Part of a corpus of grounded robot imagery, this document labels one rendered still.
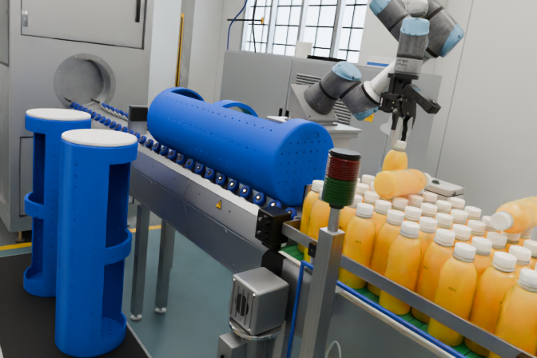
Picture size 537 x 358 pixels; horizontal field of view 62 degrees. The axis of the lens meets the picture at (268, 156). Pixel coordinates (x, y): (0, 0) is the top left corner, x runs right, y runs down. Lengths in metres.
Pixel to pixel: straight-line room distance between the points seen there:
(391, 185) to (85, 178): 1.11
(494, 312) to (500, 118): 3.21
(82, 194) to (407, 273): 1.21
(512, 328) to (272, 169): 0.76
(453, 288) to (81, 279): 1.39
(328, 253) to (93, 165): 1.09
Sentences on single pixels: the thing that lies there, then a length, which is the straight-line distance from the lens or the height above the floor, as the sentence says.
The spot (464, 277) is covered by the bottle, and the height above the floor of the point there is 1.05.
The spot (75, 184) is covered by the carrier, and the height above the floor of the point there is 0.87.
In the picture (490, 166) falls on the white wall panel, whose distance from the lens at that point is 4.17.
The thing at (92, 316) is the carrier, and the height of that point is 0.34.
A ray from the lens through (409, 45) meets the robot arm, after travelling 1.34.
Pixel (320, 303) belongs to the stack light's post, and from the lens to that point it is 0.95.
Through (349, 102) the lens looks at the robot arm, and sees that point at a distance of 1.94.
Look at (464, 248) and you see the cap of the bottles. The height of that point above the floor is 1.10.
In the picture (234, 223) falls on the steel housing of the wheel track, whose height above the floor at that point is 0.85.
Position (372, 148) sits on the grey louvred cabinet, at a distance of 3.19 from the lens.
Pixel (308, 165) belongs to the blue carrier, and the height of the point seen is 1.09.
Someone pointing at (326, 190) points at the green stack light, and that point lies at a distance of 0.87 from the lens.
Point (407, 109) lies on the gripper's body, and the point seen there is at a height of 1.32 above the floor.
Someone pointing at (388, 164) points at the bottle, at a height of 1.16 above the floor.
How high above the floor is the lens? 1.41
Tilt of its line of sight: 12 degrees down
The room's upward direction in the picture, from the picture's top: 7 degrees clockwise
